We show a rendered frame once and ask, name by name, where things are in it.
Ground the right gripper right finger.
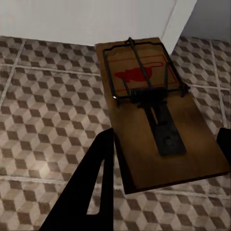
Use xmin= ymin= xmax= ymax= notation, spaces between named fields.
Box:
xmin=217 ymin=128 xmax=231 ymax=166

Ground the mousetrap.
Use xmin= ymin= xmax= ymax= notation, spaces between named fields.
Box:
xmin=95 ymin=37 xmax=231 ymax=195

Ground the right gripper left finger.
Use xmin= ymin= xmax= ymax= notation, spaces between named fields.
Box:
xmin=39 ymin=128 xmax=114 ymax=231

